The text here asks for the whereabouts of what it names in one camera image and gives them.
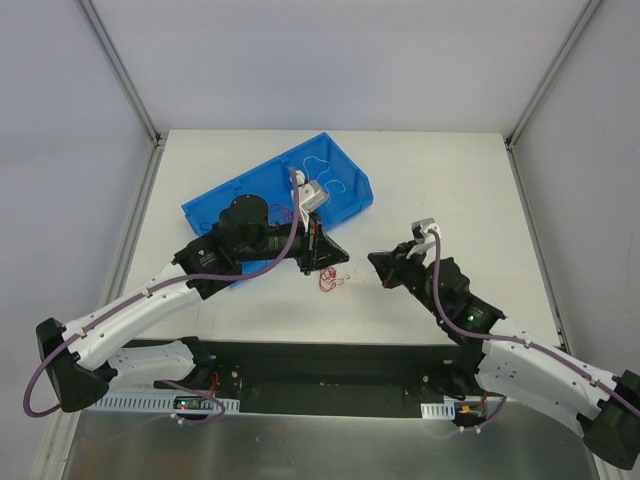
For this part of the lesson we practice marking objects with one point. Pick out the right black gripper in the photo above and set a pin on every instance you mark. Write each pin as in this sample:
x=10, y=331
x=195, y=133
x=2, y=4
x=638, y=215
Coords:
x=404, y=267

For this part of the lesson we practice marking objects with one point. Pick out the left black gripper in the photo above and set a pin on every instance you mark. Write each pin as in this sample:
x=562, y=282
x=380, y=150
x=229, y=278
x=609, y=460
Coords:
x=310, y=246

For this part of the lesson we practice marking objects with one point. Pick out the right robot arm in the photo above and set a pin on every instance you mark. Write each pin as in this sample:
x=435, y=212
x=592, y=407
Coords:
x=500, y=357

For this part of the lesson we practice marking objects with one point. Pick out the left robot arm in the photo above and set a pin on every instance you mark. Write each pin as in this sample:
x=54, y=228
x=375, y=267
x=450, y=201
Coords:
x=86, y=358

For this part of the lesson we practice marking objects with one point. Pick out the blue plastic divided bin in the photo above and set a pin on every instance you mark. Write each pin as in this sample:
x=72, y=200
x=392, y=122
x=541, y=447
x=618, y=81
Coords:
x=319, y=158

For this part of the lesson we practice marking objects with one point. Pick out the silver metal sheet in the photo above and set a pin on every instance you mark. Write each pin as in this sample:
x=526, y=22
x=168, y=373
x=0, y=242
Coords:
x=518, y=444

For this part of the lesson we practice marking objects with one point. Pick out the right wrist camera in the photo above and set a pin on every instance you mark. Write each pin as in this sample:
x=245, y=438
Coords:
x=424, y=236

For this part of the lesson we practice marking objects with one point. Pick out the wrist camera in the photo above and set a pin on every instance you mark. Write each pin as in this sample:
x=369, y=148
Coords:
x=424, y=236
x=307, y=195

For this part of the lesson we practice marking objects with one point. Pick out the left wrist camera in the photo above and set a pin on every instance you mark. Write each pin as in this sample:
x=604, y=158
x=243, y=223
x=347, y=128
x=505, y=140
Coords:
x=307, y=195

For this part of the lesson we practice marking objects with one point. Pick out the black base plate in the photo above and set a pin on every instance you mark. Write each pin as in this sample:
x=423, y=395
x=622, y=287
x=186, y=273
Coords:
x=379, y=381

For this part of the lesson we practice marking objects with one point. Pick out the right white cable duct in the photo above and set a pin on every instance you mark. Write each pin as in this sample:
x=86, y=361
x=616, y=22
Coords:
x=438, y=411

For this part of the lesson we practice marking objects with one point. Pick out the white cable duct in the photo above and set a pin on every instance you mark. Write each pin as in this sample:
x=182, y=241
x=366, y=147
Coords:
x=155, y=403
x=438, y=411

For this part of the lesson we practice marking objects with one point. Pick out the left aluminium frame post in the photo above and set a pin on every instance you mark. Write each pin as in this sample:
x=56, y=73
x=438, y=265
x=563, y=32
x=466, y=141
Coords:
x=118, y=69

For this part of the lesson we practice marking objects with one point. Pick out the aluminium frame post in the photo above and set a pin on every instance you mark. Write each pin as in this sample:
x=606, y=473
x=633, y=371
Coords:
x=118, y=69
x=579, y=26

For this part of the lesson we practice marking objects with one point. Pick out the left white cable duct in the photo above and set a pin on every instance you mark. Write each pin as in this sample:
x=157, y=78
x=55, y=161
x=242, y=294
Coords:
x=155, y=403

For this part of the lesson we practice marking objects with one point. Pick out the right aluminium frame post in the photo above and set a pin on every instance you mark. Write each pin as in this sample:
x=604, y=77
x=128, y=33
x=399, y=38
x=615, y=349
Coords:
x=579, y=26

